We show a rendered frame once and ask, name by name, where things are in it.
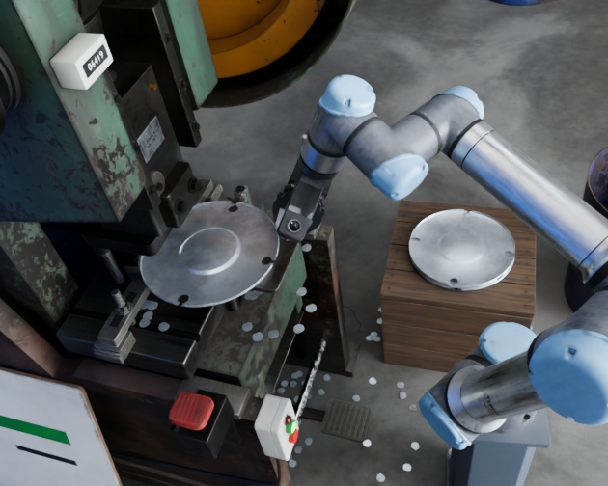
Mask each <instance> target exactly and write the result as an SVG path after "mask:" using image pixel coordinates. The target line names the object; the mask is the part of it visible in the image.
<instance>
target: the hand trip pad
mask: <svg viewBox="0 0 608 486"><path fill-rule="evenodd" d="M213 407H214V404H213V401H212V400H211V398H210V397H207V396H204V395H200V394H197V393H193V392H189V391H184V392H181V393H180V394H179V395H178V396H177V397H176V399H175V401H174V404H173V406H172V408H171V410H170V412H169V415H168V417H169V421H170V422H172V423H173V424H174V425H177V426H181V427H185V428H188V429H192V430H201V429H203V428H204V427H205V426H206V425H207V422H208V420H209V417H210V415H211V413H212V411H213Z"/></svg>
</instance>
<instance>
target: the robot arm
mask: <svg viewBox="0 0 608 486"><path fill-rule="evenodd" d="M374 103H375V93H374V92H373V88H372V87H371V86H370V85H369V84H368V83H367V82H366V81H364V80H363V79H361V78H359V77H356V76H352V75H340V76H336V77H335V78H333V79H332V80H331V81H330V82H329V84H328V86H327V88H326V90H325V92H324V94H323V96H322V97H321V98H320V100H319V103H318V108H317V111H316V113H315V116H314V118H313V120H312V123H311V125H310V128H309V131H308V133H307V135H305V134H303V135H302V137H301V140H303V141H304V143H303V145H302V148H301V151H300V154H299V156H298V158H297V161H296V163H295V166H294V168H293V170H292V173H291V175H290V179H289V182H288V185H285V187H284V193H282V192H278V195H277V197H276V199H275V201H274V203H273V205H272V213H273V218H274V222H275V225H276V229H277V233H278V235H280V236H281V238H282V239H285V240H286V241H289V240H290V241H292V242H294V243H299V242H301V241H302V240H303V239H304V237H305V235H306V234H308V233H309V232H311V231H312V230H315V229H316V228H317V227H318V226H319V225H320V223H321V220H322V217H323V215H324V214H325V210H324V209H322V208H323V207H325V204H326V201H325V200H324V199H325V198H326V197H327V194H328V191H329V188H330V185H331V182H332V179H333V178H334V177H335V176H336V175H337V174H338V172H339V170H341V169H342V167H343V166H344V164H345V162H346V160H347V159H349V160H350V161H351V162H352V163H353V164H354V165H355V166H356V167H357V168H358V169H359V170H360V171H361V172H362V173H363V174H364V175H365V176H366V177H367V178H368V179H369V180H370V183H371V184H372V185H373V186H375V187H377V188H378V189H379V190H380V191H381V192H382V193H383V194H385V195H386V196H387V197H388V198H389V199H391V200H395V201H396V200H400V199H402V198H404V197H406V196H407V195H408V194H410V193H411V192H412V191H413V190H414V189H415V188H416V187H417V186H418V185H419V184H420V183H421V182H422V181H423V180H424V178H425V177H426V175H427V173H428V165H427V163H426V162H427V161H429V160H430V159H431V158H432V157H434V156H435V155H436V154H438V153H439V152H441V151H442V152H443V153H444V154H445V155H446V156H448V157H449V158H450V159H451V160H452V161H453V162H454V163H456V164H457V165H458V166H459V167H460V168H461V169H462V170H463V171H464V172H465V173H467V174H468V175H470V176H471V177H472V178H473V179H474V180H476V181H477V182H478V183H479V184H480V185H481V186H482V187H483V188H484V189H485V190H486V191H487V192H489V193H490V194H491V195H492V196H493V197H495V198H496V199H497V200H498V201H499V202H500V203H502V204H503V205H504V206H505V207H506V208H508V209H509V210H510V211H511V212H512V213H513V214H515V215H516V216H517V217H518V218H519V219H520V220H522V221H523V222H524V223H525V224H526V225H527V226H529V227H530V228H531V229H532V230H533V231H535V232H536V233H537V234H538V235H539V236H541V237H542V238H543V239H544V240H545V241H546V242H548V243H549V244H550V245H551V246H552V247H553V248H555V249H556V250H557V251H558V252H559V253H560V254H562V255H563V256H564V257H565V258H566V259H568V260H569V261H570V262H571V263H572V264H573V265H575V266H576V267H577V268H578V269H579V270H581V272H582V277H583V283H584V284H585V285H586V286H587V287H589V288H590V289H591V290H592V291H593V292H594V295H593V296H592V297H591V298H590V299H589V300H588V301H587V302H586V303H585V304H584V305H583V306H582V307H581V308H580V309H579V310H578V311H576V312H575V313H574V314H573V315H572V316H571V317H569V318H568V319H566V320H565V321H563V322H561V323H559V324H557V325H555V326H553V327H550V328H548V329H546V330H544V331H542V332H541V333H539V334H538V335H537V336H536V335H535V334H534V333H533V332H532V331H531V330H529V329H528V328H526V327H524V326H522V325H520V324H517V323H513V322H505V321H504V322H496V323H493V324H491V325H489V326H487V327H486V328H485V329H484V330H483V332H482V334H481V335H480V338H479V345H478V346H477V347H476V348H475V349H474V350H473V351H472V352H471V353H470V354H469V355H468V356H466V357H465V358H464V359H463V360H462V361H461V362H460V363H459V364H457V365H456V366H455V367H454V368H453V369H452V370H451V371H450V372H449V373H448V374H446V375H445V376H444V377H443V378H442V379H441V380H440V381H439V382H438V383H437V384H435V385H434V386H433V387H432V388H431V389H430V390H429V391H426V394H425V395H424V396H423V397H422V398H421V399H420V401H419V407H420V410H421V412H422V414H423V416H424V418H425V419H426V421H427V422H428V424H429V425H430V427H431V428H432V429H433V430H434V431H435V432H436V433H437V435H438V436H439V437H440V438H441V439H443V440H444V441H445V442H446V443H447V444H448V445H450V446H452V447H453V448H456V449H464V448H466V447H467V446H469V445H471V442H472V441H473V440H474V439H475V438H476V437H477V436H479V435H480V434H483V433H487V432H493V433H497V434H512V433H516V432H519V431H521V430H523V429H525V428H526V427H528V426H529V425H530V424H531V423H532V421H533V420H534V418H535V416H536V413H537V410H541V409H545V408H548V407H549V408H551V409H552V410H553V411H554V412H556V413H557V414H559V415H560V416H562V417H564V418H566V419H570V418H573V419H574V421H575V422H577V423H581V424H587V425H599V424H603V423H606V422H608V220H607V219H606V218H605V217H604V216H602V215H601V214H600V213H599V212H597V211H596V210H595V209H594V208H592V207H591V206H590V205H589V204H587V203H586V202H584V201H583V200H582V199H581V198H579V197H578V196H577V195H576V194H574V193H573V192H572V191H571V190H569V189H568V188H567V187H566V186H564V185H563V183H562V182H560V181H559V180H558V179H557V178H555V177H554V176H553V175H551V174H550V173H548V172H547V171H546V170H545V169H544V168H543V167H541V166H540V165H539V164H538V163H536V162H535V161H534V160H533V159H531V158H530V157H529V156H528V155H526V154H525V153H524V152H523V151H521V150H520V149H519V148H517V147H516V146H515V145H514V144H512V143H511V142H510V141H509V140H507V139H506V138H505V137H504V136H502V135H501V134H500V133H499V132H497V131H496V130H495V129H494V128H492V127H491V126H490V125H489V124H487V123H486V122H485V121H483V117H484V107H483V104H482V102H481V101H479V99H478V98H477V94H476V93H474V92H473V91H472V90H471V89H469V88H467V87H463V86H454V87H451V88H450V89H449V90H447V91H445V92H443V93H441V94H437V95H435V96H434V97H433V98H432V99H431V100H430V101H428V102H427V103H425V104H424V105H422V106H421V107H419V108H418V109H416V110H415V111H413V112H412V113H410V114H409V115H407V116H405V117H404V118H402V119H401V120H399V121H397V122H396V123H394V124H393V125H391V126H390V127H389V126H388V125H387V124H386V123H385V122H384V121H382V120H381V119H380V118H379V117H378V116H377V115H376V114H375V113H374V112H373V108H374Z"/></svg>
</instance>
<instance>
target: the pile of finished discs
mask: <svg viewBox="0 0 608 486"><path fill-rule="evenodd" d="M409 255H410V259H411V261H412V264H413V265H414V267H415V268H416V270H417V271H418V272H419V273H420V274H421V275H422V276H423V277H424V278H425V279H427V280H428V281H430V282H431V283H433V284H436V285H439V286H441V287H444V288H448V289H452V290H455V288H458V290H460V291H469V290H478V289H482V288H486V287H489V286H491V285H493V284H496V283H498V282H499V281H501V280H502V279H503V278H504V277H505V276H506V275H507V274H508V273H509V272H510V270H511V268H512V266H513V263H514V255H515V244H514V240H513V238H512V236H511V233H510V232H509V231H508V229H507V228H506V227H505V226H504V225H503V224H502V223H500V222H499V221H497V220H496V219H494V218H493V217H491V216H488V215H486V214H484V213H481V212H478V211H474V210H473V212H472V211H470V212H468V211H464V209H451V210H445V211H441V212H438V213H435V214H432V215H430V216H428V217H427V218H426V219H424V220H423V221H422V222H420V223H419V224H418V225H417V226H416V228H415V229H414V230H413V231H412V233H411V237H410V240H409Z"/></svg>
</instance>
